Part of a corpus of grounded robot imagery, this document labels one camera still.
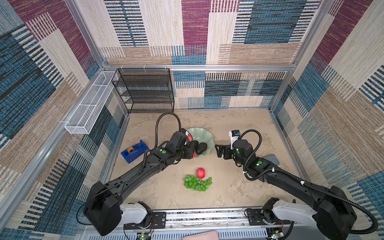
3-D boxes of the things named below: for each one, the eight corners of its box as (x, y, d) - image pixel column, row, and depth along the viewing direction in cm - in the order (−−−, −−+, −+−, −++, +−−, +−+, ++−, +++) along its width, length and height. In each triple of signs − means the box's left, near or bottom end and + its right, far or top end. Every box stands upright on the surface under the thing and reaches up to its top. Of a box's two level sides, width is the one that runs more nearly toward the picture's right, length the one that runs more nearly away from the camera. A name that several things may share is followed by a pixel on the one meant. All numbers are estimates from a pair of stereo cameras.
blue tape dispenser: (124, 158, 97) (119, 152, 91) (143, 145, 104) (140, 138, 98) (129, 165, 94) (125, 159, 88) (148, 150, 101) (145, 144, 95)
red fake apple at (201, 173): (199, 179, 87) (199, 177, 84) (195, 173, 90) (195, 170, 86) (206, 176, 88) (206, 173, 85) (201, 169, 91) (202, 166, 88)
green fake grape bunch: (184, 191, 83) (183, 189, 80) (184, 178, 88) (184, 175, 84) (212, 191, 83) (212, 188, 79) (211, 178, 88) (211, 175, 84)
